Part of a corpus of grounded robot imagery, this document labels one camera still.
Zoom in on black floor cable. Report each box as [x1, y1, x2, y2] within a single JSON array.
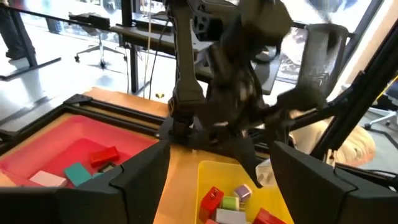
[[148, 21, 170, 101]]

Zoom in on white cable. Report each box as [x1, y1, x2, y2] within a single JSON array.
[[142, 0, 154, 100]]

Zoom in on yellow plastic bin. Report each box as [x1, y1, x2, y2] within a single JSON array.
[[195, 159, 295, 224]]

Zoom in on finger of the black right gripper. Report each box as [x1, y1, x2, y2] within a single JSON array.
[[266, 85, 326, 147], [231, 136, 264, 187]]

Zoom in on white plastic box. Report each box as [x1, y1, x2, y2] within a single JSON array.
[[29, 170, 68, 189]]

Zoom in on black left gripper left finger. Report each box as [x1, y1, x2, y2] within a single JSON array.
[[57, 140, 171, 224]]

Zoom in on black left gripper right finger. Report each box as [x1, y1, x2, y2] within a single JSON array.
[[270, 141, 398, 224]]

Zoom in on green wall charger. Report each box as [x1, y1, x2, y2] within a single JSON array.
[[221, 195, 241, 212]]

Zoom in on black office chair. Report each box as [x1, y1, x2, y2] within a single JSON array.
[[73, 32, 129, 70]]

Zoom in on person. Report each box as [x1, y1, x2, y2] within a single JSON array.
[[0, 0, 37, 62]]

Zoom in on red plastic box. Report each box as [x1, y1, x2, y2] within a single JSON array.
[[90, 146, 121, 167]]

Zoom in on pale cloth bundle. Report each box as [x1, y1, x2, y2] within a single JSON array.
[[289, 108, 377, 167]]

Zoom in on small purple wall charger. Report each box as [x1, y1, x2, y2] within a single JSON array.
[[233, 184, 253, 203]]

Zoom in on pink plastic bin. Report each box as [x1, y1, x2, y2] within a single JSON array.
[[0, 113, 160, 189]]

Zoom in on pale office chair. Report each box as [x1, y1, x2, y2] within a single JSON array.
[[363, 106, 398, 131]]

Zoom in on black desk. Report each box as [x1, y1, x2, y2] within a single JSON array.
[[0, 2, 112, 82]]

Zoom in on grey mesh office chair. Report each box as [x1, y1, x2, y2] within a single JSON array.
[[294, 22, 351, 102]]

